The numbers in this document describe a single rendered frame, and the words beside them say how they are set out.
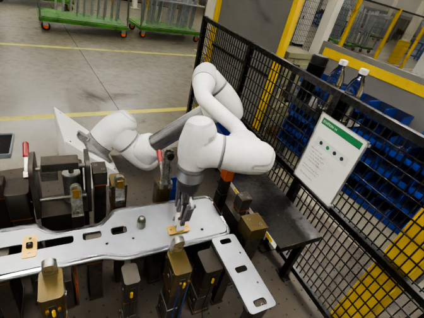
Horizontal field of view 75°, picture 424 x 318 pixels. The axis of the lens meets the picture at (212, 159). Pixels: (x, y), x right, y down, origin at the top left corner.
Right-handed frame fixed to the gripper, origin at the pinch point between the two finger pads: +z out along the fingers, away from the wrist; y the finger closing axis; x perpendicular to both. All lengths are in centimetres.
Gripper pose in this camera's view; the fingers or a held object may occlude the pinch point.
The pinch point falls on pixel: (180, 221)
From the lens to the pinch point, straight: 103.3
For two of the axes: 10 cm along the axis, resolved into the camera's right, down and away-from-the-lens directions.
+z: -2.1, 8.1, 5.5
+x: -8.9, 0.8, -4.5
